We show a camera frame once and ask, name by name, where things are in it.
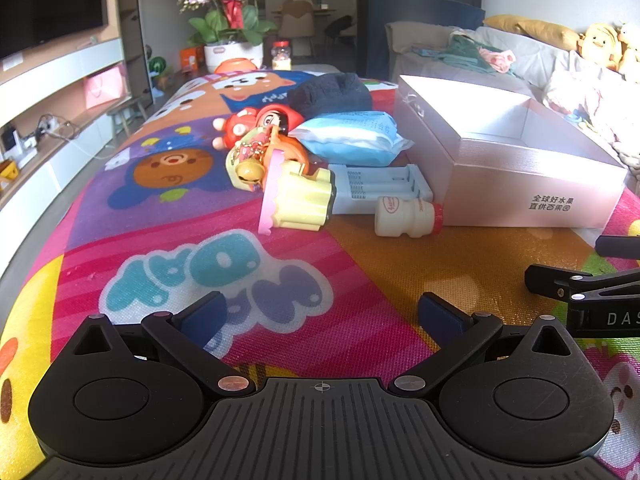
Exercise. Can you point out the black chair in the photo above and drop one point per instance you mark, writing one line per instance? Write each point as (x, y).
(342, 27)

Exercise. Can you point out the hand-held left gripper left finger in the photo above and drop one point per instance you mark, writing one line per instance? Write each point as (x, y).
(202, 322)

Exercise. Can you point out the small yogurt drink bottle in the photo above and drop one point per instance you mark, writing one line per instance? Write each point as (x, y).
(400, 217)

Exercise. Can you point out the white flower pot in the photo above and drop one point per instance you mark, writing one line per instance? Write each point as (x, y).
(230, 55)

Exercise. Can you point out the pale yellow plush toy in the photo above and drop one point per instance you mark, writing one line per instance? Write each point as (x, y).
(631, 55)

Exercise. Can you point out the blue tissue packet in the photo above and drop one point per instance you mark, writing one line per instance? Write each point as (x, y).
(350, 135)

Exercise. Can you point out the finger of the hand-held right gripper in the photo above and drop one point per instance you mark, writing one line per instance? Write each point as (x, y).
(545, 280)
(617, 247)

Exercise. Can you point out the watermelon ball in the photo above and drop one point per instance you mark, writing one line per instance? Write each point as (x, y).
(159, 66)

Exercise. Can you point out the grey sofa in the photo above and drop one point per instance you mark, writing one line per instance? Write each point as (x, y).
(535, 67)

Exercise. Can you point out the wooden stool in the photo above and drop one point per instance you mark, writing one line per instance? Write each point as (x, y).
(125, 107)

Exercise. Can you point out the yellow pillow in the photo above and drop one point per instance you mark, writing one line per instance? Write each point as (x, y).
(535, 31)

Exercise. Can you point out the purple orchid plant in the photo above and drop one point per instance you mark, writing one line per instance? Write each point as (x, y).
(225, 15)

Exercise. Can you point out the red costume toy figure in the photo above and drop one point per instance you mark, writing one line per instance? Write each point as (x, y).
(240, 125)

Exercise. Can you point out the orange box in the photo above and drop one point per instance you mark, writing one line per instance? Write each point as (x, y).
(190, 60)

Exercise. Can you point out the white power strip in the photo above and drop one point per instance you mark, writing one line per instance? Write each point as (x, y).
(49, 124)

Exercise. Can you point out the yellow duck plush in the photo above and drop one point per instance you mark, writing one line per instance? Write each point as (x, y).
(600, 45)

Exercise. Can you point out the pink cardboard box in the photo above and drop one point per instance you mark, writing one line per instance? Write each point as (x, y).
(500, 180)

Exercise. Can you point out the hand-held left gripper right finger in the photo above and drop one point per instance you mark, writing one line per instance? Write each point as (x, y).
(442, 320)

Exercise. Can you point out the white patterned blanket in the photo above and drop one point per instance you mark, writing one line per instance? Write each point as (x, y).
(595, 100)

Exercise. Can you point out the white device on shelf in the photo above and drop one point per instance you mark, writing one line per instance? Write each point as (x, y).
(17, 144)

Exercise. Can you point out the pink cloth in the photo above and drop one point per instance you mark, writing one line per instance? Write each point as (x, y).
(495, 60)

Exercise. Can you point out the yellow toy cup pink rim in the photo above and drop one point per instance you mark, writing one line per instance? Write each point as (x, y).
(300, 200)

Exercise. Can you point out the orange bowl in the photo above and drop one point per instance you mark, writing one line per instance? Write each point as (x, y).
(235, 66)

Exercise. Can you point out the pink paper bag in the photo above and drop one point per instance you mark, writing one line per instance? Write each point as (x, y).
(102, 87)

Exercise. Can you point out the black plush toy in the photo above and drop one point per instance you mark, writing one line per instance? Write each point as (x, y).
(330, 92)

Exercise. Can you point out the black television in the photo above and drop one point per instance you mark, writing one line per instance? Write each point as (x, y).
(45, 0)

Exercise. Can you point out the white television cabinet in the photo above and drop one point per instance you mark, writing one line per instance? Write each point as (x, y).
(65, 67)

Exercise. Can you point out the orange toy piece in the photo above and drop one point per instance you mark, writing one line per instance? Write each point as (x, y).
(292, 152)

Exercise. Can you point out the clear jar with red lid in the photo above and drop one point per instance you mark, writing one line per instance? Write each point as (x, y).
(281, 57)

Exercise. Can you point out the green clothing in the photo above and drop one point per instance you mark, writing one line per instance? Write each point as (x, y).
(465, 55)

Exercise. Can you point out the beige dining chair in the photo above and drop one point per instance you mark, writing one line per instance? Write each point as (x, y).
(296, 22)

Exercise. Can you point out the pale blue battery charger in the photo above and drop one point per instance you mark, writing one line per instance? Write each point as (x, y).
(350, 195)

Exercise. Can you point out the small yellow object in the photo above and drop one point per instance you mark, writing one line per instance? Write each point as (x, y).
(7, 171)

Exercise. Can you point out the colourful cartoon play mat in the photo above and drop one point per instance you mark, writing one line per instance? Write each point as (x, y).
(150, 240)

